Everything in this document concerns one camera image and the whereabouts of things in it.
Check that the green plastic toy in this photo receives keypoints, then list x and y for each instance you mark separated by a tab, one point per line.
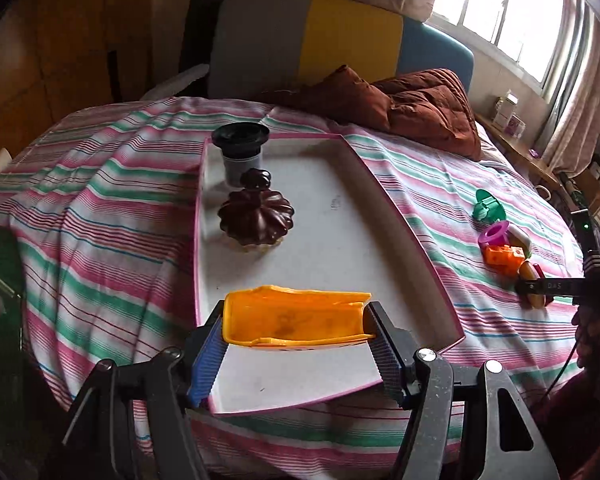
487	207

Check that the orange block toy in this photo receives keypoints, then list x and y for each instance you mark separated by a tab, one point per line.
500	257

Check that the window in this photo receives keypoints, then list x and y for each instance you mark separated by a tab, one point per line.
505	5

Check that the brown flower-shaped lid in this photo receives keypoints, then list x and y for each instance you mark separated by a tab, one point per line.
255	217

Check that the black rolled mat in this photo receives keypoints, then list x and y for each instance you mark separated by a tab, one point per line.
200	25

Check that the magenta plastic toy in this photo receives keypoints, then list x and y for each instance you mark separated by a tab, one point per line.
485	240

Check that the green glass table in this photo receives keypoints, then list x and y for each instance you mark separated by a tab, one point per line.
0	260

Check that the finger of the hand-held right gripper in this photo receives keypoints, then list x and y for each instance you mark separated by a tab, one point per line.
545	287

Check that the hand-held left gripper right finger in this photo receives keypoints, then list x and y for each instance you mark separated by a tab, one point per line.
382	355

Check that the striped bed sheet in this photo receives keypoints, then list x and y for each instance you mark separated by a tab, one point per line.
105	185

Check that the person's right hand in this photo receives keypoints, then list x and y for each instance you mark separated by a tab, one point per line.
587	332

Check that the brown quilt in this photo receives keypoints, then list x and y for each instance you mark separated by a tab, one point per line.
430	105

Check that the white tray with pink rim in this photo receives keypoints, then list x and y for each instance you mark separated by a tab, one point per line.
330	240

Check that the black and grey cup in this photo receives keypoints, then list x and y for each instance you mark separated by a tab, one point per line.
240	160

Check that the white small box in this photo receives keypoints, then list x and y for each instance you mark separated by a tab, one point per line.
504	107

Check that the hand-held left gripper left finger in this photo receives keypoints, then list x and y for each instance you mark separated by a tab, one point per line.
207	365

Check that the red and tan toy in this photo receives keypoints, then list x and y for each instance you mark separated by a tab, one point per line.
530	272

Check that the cardboard box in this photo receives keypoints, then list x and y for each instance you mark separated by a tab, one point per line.
592	200

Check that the orange plastic container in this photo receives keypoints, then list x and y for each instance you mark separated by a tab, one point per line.
290	320

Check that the beige side curtain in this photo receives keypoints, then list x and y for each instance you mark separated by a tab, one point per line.
595	85

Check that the wooden wardrobe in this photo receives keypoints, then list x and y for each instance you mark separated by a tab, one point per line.
45	60

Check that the red cloth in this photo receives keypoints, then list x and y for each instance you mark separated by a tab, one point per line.
580	425

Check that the purple small box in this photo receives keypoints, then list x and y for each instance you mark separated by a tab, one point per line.
517	126

